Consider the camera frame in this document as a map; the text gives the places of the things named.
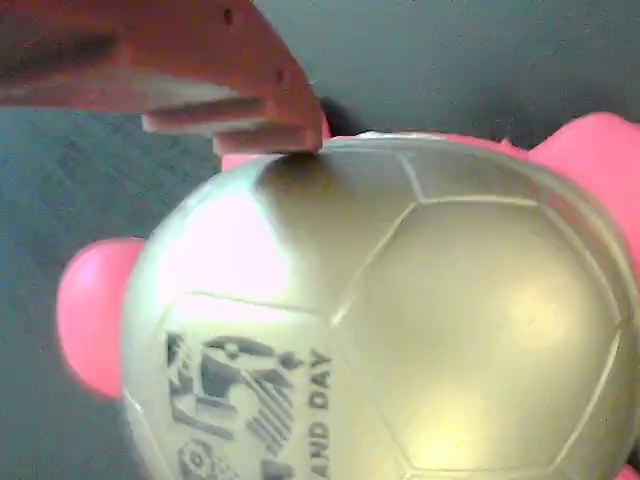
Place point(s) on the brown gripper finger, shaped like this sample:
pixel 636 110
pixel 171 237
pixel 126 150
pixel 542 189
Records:
pixel 200 50

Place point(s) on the pink turtle toy gold shell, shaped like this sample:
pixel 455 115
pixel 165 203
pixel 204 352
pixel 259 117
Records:
pixel 450 325

